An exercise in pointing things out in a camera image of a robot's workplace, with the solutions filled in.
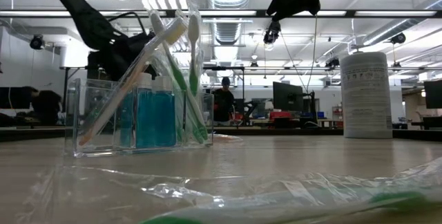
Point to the clear acrylic organizer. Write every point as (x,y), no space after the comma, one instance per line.
(79,113)

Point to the red storage bin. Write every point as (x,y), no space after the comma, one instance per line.
(281,114)

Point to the black aluminium rig frame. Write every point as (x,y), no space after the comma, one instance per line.
(380,13)

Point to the black background robot arm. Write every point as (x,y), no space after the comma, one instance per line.
(249,110)

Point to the white wipes canister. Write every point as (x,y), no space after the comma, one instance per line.
(366,92)

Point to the green toothbrush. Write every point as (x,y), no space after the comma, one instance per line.
(202,132)
(397,200)
(193,79)
(179,75)

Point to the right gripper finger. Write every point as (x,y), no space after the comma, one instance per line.
(286,4)
(311,4)

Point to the person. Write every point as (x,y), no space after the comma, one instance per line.
(46,106)
(223,104)

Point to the black computer monitor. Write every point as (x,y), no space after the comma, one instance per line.
(434,94)
(288,96)
(12,97)

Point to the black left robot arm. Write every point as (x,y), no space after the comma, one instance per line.
(86,20)

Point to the black ceiling-mounted camera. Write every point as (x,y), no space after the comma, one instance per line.
(36,42)
(398,38)
(272,34)

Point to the orange toothbrush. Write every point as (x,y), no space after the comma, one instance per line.
(117,99)
(226,138)

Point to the silver ventilation duct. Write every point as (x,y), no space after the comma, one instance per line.
(228,32)

